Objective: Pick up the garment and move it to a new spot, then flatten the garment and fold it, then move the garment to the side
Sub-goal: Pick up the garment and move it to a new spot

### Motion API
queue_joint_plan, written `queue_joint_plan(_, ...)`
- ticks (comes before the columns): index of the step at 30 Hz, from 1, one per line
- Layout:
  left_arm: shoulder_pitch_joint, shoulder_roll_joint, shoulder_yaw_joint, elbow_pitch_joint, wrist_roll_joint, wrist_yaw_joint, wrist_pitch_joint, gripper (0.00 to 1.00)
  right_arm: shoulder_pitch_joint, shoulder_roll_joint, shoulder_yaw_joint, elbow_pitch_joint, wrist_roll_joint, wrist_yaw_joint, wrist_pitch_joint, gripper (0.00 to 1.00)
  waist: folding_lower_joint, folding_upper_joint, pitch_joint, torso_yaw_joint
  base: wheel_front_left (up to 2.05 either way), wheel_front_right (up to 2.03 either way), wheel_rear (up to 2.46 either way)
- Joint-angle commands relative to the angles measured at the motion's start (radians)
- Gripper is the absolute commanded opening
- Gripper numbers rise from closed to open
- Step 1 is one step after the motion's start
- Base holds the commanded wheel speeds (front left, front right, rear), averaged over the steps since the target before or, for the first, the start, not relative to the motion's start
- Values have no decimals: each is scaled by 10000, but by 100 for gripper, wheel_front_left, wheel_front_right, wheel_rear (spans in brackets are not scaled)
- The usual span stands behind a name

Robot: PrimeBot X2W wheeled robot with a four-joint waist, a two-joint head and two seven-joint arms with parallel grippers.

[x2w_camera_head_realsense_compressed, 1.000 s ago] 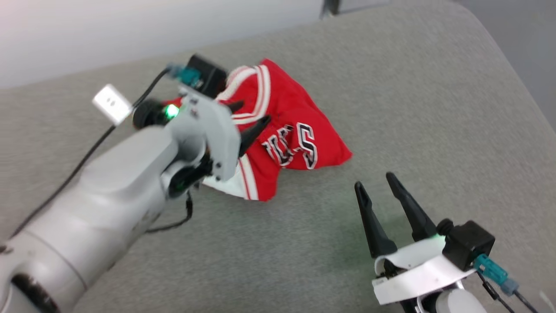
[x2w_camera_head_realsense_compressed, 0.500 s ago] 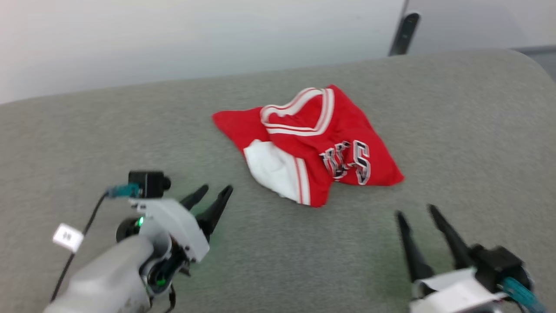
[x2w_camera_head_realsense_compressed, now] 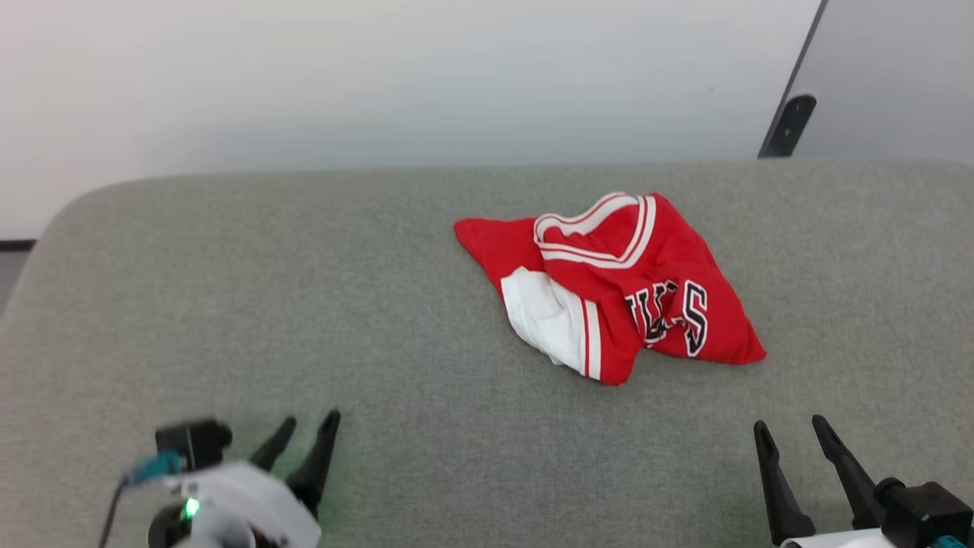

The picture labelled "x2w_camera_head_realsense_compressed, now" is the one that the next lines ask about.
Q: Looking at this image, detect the grey flat panel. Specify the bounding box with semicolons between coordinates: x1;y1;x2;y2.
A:
791;0;974;164

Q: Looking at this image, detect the grey fabric sofa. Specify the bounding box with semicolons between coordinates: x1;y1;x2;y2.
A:
0;158;974;548

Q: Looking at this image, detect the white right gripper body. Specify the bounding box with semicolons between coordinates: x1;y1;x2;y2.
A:
780;529;899;548

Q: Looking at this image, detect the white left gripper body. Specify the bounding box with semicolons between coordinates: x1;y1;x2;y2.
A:
164;460;324;548

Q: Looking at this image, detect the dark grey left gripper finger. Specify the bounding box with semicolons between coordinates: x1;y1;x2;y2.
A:
285;409;342;522
250;416;298;473

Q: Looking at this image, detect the dark metal frame post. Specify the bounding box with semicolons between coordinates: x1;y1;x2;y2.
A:
758;0;830;159

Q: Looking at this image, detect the black cable with teal connector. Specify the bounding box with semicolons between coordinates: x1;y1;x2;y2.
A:
97;451;185;548

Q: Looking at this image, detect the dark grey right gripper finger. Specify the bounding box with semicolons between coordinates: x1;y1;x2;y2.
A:
811;415;887;530
753;420;816;547

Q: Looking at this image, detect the red and white jersey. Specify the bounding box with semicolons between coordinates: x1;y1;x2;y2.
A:
454;192;768;386

